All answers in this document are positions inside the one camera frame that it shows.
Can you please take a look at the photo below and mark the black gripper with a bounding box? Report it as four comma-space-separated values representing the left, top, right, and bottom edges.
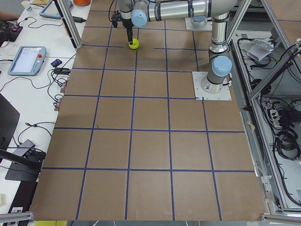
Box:
122, 18, 133, 45

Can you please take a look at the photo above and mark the green apple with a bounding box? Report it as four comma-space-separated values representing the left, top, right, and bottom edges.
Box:
128, 38, 140, 50

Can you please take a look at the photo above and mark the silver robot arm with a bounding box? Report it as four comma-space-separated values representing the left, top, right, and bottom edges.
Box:
109, 0, 237, 66
190, 16, 212, 27

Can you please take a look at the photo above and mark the orange object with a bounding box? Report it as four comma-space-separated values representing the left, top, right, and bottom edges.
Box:
73, 0, 91, 7

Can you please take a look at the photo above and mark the dark blue small pouch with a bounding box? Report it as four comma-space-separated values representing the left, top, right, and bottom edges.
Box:
51, 59, 62, 67

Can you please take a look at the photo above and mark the teach pendant tablet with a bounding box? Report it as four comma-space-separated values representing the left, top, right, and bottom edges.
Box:
8, 46, 47, 76

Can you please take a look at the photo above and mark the paper cup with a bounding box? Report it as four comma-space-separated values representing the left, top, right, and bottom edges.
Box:
21, 0, 32, 12

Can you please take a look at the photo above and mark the white paper stack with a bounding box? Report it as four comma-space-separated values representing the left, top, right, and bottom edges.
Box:
247, 38, 274, 62

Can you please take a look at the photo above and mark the black monitor stand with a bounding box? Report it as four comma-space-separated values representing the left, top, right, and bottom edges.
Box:
0, 95, 46, 182

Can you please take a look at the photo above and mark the black power strip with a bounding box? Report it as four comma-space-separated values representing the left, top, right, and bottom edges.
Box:
278, 110, 301, 123

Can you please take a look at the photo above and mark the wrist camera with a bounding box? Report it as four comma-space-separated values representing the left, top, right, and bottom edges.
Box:
111, 10, 120, 28

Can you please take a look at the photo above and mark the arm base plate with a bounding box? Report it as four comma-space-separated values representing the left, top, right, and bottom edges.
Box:
185, 17, 212, 32
192, 72, 232, 101

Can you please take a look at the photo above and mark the aluminium frame post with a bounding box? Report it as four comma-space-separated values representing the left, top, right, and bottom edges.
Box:
54, 0, 83, 49

